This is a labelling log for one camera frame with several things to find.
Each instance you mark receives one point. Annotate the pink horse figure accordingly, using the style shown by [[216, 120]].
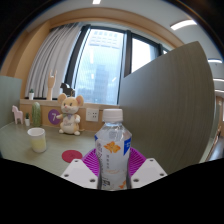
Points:
[[17, 115]]

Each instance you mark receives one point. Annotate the ceiling light strips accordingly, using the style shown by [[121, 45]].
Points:
[[183, 24]]

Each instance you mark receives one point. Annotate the white pleated curtain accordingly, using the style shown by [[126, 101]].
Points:
[[50, 63]]

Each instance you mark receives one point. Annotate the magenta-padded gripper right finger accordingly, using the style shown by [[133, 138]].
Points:
[[150, 171]]

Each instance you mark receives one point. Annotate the beige mouse plush toy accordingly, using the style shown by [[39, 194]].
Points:
[[69, 118]]

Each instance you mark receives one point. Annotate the pale green desk divider panel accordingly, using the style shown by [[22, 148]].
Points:
[[10, 100]]

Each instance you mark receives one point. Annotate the small plant in white pot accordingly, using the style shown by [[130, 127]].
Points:
[[31, 96], [27, 122]]

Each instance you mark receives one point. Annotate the pale yellow cup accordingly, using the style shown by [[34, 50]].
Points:
[[37, 141]]

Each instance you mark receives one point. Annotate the white wall socket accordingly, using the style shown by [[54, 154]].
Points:
[[92, 115]]

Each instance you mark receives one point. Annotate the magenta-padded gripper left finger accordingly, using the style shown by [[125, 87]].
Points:
[[78, 173]]

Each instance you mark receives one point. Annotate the black horse figure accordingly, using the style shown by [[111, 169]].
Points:
[[67, 90]]

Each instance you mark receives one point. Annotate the round purple number sign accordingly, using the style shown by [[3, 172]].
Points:
[[52, 117]]

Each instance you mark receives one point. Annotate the wooden hand figure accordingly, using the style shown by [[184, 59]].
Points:
[[51, 86]]

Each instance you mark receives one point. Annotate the flat round red coaster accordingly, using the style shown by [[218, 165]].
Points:
[[71, 156]]

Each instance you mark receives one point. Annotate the clear plastic water bottle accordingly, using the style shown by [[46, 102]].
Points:
[[112, 150]]

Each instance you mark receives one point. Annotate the tall green cactus figure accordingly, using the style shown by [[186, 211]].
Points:
[[36, 115]]

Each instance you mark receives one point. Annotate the grey desk divider panel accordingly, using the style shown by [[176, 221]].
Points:
[[170, 110]]

